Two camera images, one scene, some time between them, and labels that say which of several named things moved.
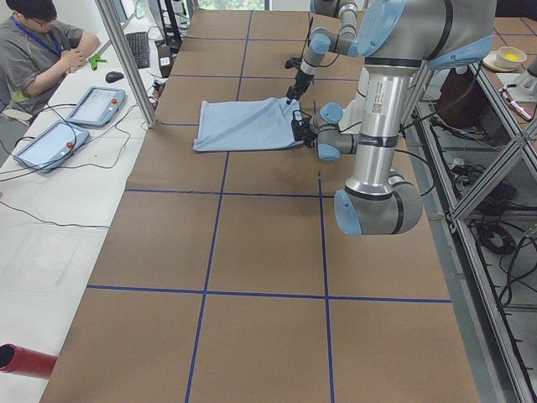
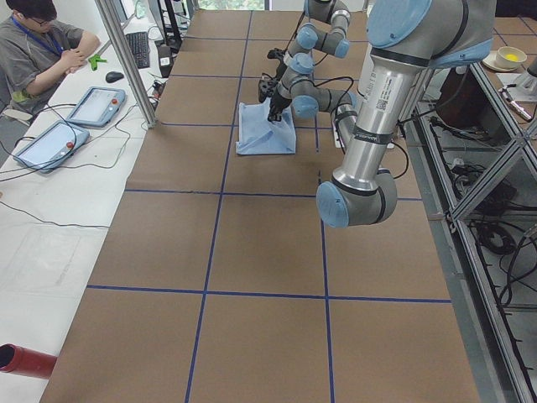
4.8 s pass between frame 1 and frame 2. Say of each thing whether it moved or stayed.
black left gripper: moved
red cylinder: stayed
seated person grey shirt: stayed
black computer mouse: stayed
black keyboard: stayed
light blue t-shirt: moved
